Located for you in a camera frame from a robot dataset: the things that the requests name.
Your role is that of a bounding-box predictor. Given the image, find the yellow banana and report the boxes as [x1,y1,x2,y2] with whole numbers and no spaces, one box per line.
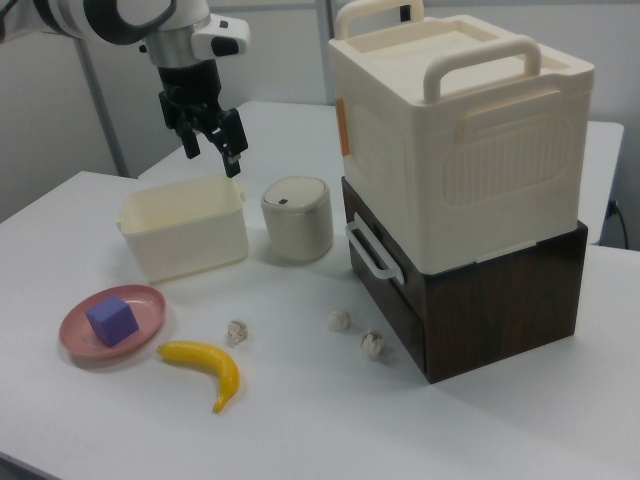
[156,340,242,414]

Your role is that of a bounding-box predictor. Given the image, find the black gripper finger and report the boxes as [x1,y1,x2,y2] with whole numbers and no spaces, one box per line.
[201,106,250,180]
[174,106,202,160]

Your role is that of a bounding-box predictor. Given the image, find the cream open rectangular bin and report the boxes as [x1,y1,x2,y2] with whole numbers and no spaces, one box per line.
[115,174,250,285]

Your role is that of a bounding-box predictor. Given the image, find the dark brown drawer white handle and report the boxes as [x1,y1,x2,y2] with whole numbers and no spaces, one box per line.
[342,175,429,341]

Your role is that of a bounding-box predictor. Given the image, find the white round trash can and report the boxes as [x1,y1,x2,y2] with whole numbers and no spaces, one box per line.
[260,175,335,264]

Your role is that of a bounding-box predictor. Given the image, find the purple cube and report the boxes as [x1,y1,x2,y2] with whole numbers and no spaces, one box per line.
[84,294,140,347]

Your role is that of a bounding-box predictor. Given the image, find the cream storage box with handles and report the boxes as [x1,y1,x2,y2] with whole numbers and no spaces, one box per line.
[328,0,596,274]

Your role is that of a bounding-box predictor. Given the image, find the dark brown wooden cabinet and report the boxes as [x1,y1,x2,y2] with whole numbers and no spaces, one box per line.
[341,174,590,385]

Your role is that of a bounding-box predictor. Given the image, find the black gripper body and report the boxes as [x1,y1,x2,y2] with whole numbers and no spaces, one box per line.
[157,58,225,134]

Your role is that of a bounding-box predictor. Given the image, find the pink plate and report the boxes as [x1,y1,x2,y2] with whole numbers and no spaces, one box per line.
[58,284,168,359]

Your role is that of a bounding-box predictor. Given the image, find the dark wall cable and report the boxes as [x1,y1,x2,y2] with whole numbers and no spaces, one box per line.
[606,198,630,247]

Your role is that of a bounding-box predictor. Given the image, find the grey partition post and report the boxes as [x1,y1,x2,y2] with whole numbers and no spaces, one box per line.
[74,39,129,177]

